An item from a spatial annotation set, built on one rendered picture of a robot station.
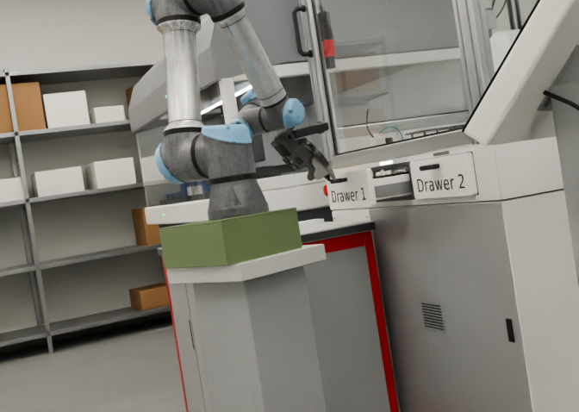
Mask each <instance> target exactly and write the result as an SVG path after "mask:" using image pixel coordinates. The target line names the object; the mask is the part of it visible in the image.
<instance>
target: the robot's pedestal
mask: <svg viewBox="0 0 579 412"><path fill-rule="evenodd" d="M325 259H326V253H325V247H324V244H316V245H304V246H302V248H298V249H294V250H290V251H287V252H283V253H277V254H272V255H269V256H265V257H262V258H258V259H251V260H247V261H244V262H240V263H237V264H232V265H219V266H203V267H185V268H169V269H167V275H168V280H169V284H188V283H193V289H194V295H195V300H196V311H197V316H198V321H199V328H200V333H201V339H202V349H203V355H204V360H205V366H206V372H207V377H208V383H209V393H210V399H211V404H212V410H213V412H326V406H325V400H324V395H323V389H322V383H321V373H320V367H319V361H318V356H317V350H316V345H315V338H314V328H313V323H312V316H311V311H310V305H309V300H308V289H307V284H306V278H305V272H304V265H308V264H312V263H315V262H319V261H322V260H325Z"/></svg>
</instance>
